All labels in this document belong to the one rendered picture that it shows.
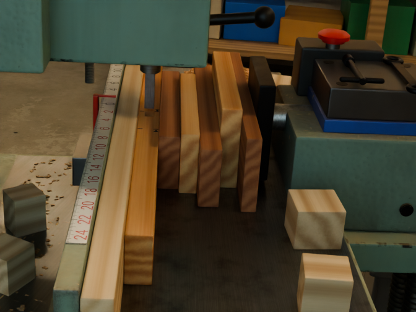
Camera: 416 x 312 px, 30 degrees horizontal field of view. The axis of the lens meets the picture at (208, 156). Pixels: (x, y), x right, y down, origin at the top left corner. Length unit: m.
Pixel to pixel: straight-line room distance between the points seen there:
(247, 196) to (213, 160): 0.04
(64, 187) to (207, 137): 0.29
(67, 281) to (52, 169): 0.51
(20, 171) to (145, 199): 0.39
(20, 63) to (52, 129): 2.55
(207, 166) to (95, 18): 0.16
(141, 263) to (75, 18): 0.23
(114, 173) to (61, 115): 2.76
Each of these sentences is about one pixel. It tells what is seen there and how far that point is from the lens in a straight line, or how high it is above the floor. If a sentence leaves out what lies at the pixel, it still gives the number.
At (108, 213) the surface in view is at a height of 0.95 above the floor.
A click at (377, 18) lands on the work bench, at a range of 3.44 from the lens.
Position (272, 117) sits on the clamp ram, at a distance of 0.68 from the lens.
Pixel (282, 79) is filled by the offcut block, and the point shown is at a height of 0.94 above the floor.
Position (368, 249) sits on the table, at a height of 0.86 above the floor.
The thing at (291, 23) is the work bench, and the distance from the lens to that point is 3.59.
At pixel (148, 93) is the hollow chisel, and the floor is 0.96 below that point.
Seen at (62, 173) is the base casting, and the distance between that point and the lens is 0.95.
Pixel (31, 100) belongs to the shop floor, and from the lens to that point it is 3.52.
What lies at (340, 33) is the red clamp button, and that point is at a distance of 0.74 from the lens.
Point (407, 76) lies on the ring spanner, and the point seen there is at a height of 1.00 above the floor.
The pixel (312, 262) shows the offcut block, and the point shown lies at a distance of 0.53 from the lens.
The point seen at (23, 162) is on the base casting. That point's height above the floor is 0.80.
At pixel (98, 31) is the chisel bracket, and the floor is 1.03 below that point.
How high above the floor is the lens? 1.20
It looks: 24 degrees down
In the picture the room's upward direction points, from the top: 4 degrees clockwise
